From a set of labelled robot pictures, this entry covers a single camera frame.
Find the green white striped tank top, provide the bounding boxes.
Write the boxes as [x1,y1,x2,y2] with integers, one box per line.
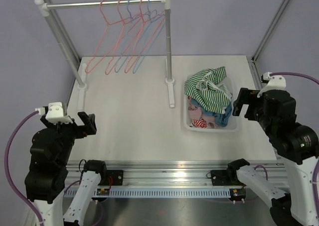
[184,66,232,114]

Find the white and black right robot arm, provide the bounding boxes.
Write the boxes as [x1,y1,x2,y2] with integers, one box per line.
[226,88,319,226]

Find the blue hanger end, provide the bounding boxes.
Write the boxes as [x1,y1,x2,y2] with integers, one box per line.
[131,0,164,74]

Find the aluminium frame post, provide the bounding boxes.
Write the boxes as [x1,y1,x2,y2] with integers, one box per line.
[252,0,292,64]
[34,0,83,85]

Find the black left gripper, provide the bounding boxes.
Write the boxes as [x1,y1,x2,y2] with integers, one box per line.
[42,111,96,165]

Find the red white striped tank top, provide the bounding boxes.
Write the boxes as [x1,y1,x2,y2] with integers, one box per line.
[187,96,207,128]

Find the blue tank top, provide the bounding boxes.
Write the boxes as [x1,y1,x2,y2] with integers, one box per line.
[191,99,232,128]

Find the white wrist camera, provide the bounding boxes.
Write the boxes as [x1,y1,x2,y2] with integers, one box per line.
[35,102,73,124]
[257,72,286,98]

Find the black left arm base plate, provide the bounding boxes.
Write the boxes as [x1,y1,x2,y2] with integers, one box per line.
[99,170,124,186]

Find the aluminium frame post right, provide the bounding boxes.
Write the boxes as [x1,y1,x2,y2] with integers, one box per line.
[252,0,292,64]

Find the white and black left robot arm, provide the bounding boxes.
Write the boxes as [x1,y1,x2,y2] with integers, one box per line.
[24,112,108,226]

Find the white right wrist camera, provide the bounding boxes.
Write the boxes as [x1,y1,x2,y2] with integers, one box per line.
[257,72,286,98]

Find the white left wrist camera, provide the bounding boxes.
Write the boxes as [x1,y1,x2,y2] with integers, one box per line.
[35,102,73,124]

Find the white slotted cable duct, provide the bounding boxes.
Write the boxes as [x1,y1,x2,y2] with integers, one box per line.
[63,188,232,198]

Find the white plastic mesh basket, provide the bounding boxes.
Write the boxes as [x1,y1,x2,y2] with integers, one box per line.
[183,75,238,133]

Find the aluminium mounting rail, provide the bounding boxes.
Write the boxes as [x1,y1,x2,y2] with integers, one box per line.
[65,160,288,188]

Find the aluminium frame post left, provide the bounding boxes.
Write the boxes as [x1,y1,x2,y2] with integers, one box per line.
[34,0,83,85]

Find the pink tank top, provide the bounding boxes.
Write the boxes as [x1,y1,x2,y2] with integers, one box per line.
[187,104,219,128]

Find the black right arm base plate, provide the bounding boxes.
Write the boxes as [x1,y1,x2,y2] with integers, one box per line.
[210,170,243,186]

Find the pink hanger with red top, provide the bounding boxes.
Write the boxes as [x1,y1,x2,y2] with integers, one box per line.
[124,0,163,73]

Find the silver and white clothes rack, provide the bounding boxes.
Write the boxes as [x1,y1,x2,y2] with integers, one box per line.
[47,0,175,108]

